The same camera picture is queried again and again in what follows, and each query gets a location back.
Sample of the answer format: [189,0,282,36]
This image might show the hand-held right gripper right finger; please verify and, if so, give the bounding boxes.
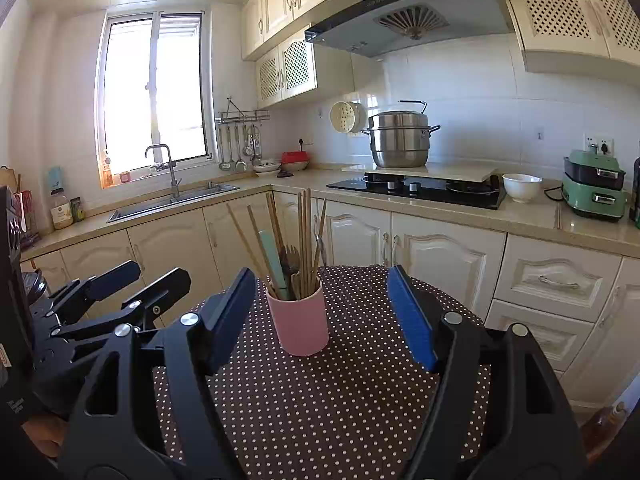
[386,264,587,480]

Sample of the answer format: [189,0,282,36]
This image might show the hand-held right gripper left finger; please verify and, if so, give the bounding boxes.
[57,266,258,480]

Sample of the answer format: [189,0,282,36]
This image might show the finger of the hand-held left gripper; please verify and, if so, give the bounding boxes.
[35,268,192,413]
[31,260,142,328]

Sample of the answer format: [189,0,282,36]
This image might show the tall pink cup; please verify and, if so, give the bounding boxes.
[265,277,330,357]

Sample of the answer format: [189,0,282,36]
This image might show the pale turquoise spatula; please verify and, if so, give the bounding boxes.
[258,230,291,302]

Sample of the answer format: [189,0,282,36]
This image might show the bunch of wooden chopsticks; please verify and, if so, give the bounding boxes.
[226,187,329,301]

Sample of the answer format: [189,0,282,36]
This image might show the person's left hand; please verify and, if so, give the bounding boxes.
[22,416,68,458]

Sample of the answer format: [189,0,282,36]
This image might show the cream base cabinets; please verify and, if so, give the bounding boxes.
[20,187,640,411]

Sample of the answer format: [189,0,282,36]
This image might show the dark round appliance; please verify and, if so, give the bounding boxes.
[21,269,49,307]

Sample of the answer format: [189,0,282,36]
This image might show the steel sink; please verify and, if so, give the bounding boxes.
[106,183,242,225]

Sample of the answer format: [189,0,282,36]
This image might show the clear sauce bottle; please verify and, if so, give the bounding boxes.
[51,187,74,231]

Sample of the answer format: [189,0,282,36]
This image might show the steel faucet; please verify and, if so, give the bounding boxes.
[144,143,182,199]

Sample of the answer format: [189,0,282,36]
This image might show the orange drink bottle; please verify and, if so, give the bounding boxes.
[99,149,115,188]

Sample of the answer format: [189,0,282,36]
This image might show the black gas stove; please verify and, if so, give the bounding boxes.
[326,171,507,211]

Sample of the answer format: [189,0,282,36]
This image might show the wooden cutting board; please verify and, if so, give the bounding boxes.
[0,166,22,196]

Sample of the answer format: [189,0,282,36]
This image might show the beige stone board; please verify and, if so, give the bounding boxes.
[364,161,501,184]

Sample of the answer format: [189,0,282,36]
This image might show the red basket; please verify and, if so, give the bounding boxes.
[279,151,312,174]

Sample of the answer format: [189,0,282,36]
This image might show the white bowl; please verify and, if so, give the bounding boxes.
[502,173,544,205]

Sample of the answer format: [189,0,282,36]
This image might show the steel steamer pot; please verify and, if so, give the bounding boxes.
[361,100,442,170]

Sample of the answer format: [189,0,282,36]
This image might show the kitchen window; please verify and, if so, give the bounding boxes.
[94,10,212,191]

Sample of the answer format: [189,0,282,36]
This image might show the white plastic colander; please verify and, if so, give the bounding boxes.
[329,100,369,135]

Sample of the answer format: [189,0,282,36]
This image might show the reddish brown furniture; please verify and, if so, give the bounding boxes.
[582,400,632,467]

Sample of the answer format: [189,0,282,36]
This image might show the green multi cooker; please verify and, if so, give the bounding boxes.
[560,143,629,221]

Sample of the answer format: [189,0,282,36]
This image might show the small cream lattice cabinet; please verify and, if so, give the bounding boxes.
[255,39,319,109]

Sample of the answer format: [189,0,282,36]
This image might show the white socket with plug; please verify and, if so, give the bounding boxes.
[583,132,616,157]

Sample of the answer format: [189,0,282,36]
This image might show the grey range hood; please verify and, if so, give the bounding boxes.
[303,0,517,59]

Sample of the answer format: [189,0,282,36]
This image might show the dark wire utensil rack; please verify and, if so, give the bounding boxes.
[11,189,42,250]

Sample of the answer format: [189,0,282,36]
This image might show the steel wall rack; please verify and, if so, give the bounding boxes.
[215,96,271,127]

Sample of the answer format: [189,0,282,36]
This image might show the cream upper wall cabinets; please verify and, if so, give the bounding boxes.
[240,0,421,62]

